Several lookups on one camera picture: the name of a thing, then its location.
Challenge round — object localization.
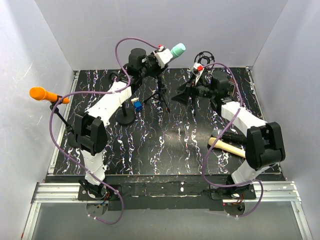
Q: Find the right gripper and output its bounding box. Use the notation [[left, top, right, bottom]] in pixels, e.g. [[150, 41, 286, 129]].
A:
[[171, 73, 216, 106]]

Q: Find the teal microphone tripod stand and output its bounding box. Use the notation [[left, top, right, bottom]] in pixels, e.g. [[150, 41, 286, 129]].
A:
[[143, 75, 171, 113]]

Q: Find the teal microphone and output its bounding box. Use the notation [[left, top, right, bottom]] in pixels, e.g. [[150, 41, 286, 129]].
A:
[[170, 43, 186, 59]]

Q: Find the shock mount tripod stand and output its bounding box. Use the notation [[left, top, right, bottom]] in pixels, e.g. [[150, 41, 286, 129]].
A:
[[189, 50, 216, 117]]

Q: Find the round base microphone stand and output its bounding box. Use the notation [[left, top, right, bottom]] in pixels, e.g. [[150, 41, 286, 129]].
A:
[[108, 70, 135, 126]]

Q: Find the black silver-grille microphone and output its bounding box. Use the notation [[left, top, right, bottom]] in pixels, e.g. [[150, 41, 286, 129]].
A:
[[211, 129, 247, 145]]

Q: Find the cream microphone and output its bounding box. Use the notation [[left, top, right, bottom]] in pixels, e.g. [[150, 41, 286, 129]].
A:
[[214, 140, 246, 158]]

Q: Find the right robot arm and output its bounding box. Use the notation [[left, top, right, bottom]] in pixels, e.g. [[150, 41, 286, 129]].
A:
[[172, 70, 286, 199]]

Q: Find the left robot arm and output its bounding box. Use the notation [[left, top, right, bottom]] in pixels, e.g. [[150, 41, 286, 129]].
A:
[[73, 45, 173, 200]]

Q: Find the orange microphone stand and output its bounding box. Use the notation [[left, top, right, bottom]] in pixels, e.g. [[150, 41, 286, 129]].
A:
[[50, 95, 74, 134]]

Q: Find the orange microphone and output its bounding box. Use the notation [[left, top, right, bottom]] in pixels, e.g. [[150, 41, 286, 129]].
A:
[[29, 86, 62, 103]]

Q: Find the black marble pattern mat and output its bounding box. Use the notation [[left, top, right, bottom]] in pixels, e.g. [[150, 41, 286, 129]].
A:
[[53, 67, 263, 175]]

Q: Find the blue white small block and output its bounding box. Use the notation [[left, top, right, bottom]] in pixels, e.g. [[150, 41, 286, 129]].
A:
[[130, 97, 143, 111]]

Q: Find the wooden metronome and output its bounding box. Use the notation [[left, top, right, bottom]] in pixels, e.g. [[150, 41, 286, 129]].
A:
[[228, 78, 237, 97]]

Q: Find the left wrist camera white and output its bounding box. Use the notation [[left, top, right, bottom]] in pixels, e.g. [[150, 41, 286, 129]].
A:
[[153, 45, 174, 69]]

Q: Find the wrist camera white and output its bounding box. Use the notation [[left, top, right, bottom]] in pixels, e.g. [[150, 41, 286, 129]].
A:
[[153, 45, 174, 69], [190, 62, 204, 86]]

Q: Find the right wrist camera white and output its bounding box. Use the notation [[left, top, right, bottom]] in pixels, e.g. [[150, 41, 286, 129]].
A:
[[190, 62, 204, 86]]

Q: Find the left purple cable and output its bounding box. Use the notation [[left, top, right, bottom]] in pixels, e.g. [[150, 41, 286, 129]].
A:
[[49, 36, 165, 225]]

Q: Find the purple cable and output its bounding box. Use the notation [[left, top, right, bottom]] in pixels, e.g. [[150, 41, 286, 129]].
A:
[[49, 36, 165, 225], [197, 62, 264, 219]]

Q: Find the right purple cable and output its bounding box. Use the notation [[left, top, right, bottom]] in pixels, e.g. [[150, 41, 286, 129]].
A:
[[197, 62, 264, 219]]

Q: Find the aluminium frame rail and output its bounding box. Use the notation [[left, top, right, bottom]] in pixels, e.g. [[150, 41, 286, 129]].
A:
[[20, 65, 314, 240]]

